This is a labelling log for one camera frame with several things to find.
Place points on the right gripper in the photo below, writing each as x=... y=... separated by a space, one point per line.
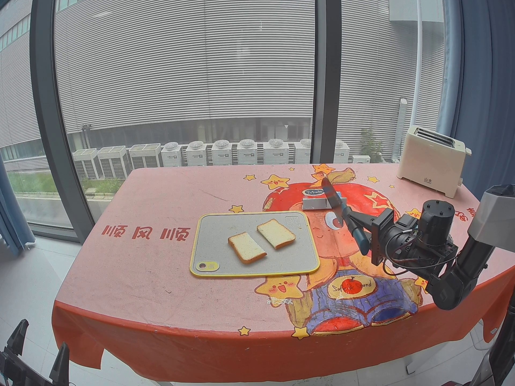
x=382 y=239

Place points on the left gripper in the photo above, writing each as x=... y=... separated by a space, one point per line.
x=16 y=370

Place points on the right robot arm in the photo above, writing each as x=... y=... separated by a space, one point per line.
x=462 y=271

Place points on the half slice of bread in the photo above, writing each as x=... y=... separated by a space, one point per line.
x=246 y=247
x=277 y=233

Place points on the cream toaster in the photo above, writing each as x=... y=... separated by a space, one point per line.
x=430 y=159

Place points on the white knife rest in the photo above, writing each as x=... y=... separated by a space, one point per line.
x=316 y=204

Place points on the cutting board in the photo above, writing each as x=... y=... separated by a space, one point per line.
x=249 y=265

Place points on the blue curtain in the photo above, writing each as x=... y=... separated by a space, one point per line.
x=483 y=74
x=11 y=215

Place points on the window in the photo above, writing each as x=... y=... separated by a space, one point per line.
x=326 y=74

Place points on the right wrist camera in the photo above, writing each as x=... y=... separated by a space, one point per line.
x=408 y=219

